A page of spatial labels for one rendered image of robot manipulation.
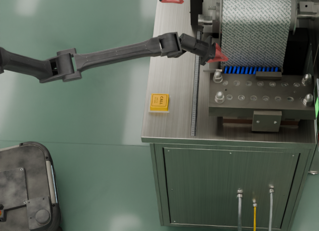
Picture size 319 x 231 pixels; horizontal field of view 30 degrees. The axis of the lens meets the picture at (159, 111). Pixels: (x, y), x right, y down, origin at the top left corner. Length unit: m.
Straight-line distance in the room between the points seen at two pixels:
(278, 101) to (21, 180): 1.40
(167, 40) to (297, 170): 0.76
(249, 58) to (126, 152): 1.25
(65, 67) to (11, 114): 1.50
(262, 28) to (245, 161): 0.56
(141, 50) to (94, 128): 1.35
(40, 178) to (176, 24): 1.04
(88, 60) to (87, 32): 1.78
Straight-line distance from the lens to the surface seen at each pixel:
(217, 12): 2.15
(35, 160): 3.09
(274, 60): 2.29
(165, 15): 2.68
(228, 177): 2.51
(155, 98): 2.35
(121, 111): 3.47
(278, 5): 2.14
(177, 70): 2.46
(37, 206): 2.91
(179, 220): 2.91
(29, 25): 4.04
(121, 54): 2.14
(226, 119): 2.27
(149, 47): 2.14
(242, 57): 2.27
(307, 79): 2.26
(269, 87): 2.26
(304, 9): 2.17
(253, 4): 2.14
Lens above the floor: 2.80
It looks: 54 degrees down
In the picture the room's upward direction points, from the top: 6 degrees counter-clockwise
